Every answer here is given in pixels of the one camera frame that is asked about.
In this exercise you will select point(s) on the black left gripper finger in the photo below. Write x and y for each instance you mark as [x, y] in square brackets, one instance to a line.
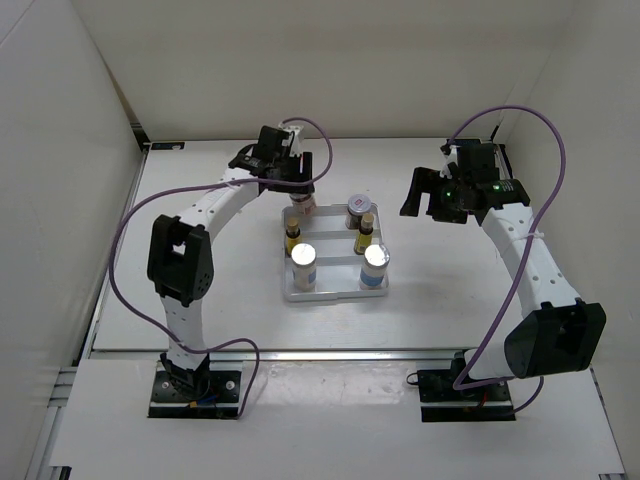
[295, 189]
[307, 166]

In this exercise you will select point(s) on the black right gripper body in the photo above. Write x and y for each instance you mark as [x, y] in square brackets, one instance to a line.
[453, 188]

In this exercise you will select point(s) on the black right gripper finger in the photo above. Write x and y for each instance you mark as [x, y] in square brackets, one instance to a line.
[424, 181]
[444, 207]

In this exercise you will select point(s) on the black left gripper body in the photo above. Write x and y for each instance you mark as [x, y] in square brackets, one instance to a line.
[287, 167]

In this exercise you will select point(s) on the pink spice jar white lid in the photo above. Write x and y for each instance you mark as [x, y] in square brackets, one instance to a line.
[303, 204]

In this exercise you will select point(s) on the yellow bottle tan cap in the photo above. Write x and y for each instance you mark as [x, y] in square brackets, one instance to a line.
[292, 234]

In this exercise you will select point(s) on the brown spice jar white lid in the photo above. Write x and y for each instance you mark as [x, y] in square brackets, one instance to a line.
[357, 206]

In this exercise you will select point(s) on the white can beige label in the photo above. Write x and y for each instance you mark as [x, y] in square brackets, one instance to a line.
[303, 257]

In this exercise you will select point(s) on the white can blue label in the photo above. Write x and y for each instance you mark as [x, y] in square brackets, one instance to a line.
[374, 267]

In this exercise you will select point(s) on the yellow bottle brown cap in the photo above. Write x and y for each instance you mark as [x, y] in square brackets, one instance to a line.
[365, 232]

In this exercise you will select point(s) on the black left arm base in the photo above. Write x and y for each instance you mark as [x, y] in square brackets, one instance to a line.
[217, 399]

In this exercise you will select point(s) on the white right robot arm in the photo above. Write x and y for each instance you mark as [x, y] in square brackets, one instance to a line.
[559, 331]

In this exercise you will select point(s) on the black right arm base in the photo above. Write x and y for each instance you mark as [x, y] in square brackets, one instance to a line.
[440, 403]

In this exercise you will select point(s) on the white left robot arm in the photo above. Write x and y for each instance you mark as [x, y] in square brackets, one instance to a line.
[180, 261]

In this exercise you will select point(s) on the white stepped organizer tray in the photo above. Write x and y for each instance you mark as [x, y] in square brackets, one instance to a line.
[338, 267]

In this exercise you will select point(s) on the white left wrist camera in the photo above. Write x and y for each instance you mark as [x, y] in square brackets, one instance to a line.
[293, 142]

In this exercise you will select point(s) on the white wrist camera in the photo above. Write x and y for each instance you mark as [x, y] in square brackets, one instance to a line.
[293, 142]
[450, 168]

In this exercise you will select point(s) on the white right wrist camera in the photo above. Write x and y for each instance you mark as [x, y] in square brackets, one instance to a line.
[450, 168]

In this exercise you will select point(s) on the aluminium front rail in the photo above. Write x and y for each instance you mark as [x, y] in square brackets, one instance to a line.
[302, 355]

